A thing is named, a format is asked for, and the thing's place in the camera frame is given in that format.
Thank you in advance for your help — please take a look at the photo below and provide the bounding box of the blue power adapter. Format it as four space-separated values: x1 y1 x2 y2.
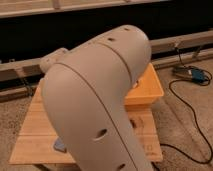
172 66 206 83

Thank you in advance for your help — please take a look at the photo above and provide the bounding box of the orange plastic tray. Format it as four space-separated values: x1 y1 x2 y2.
125 64 164 106

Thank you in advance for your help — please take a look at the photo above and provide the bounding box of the black power cable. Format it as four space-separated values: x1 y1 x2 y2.
159 46 213 165

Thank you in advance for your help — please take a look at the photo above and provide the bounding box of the blue sponge block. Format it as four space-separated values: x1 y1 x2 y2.
53 138 67 153

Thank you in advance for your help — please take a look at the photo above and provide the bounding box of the wooden table board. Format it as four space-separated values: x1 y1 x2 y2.
10 83 163 165

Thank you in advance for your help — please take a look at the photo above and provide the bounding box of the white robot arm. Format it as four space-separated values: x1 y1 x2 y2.
42 25 153 171

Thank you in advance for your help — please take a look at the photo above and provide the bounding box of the dark pinecone-like object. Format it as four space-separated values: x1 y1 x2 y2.
130 119 136 130

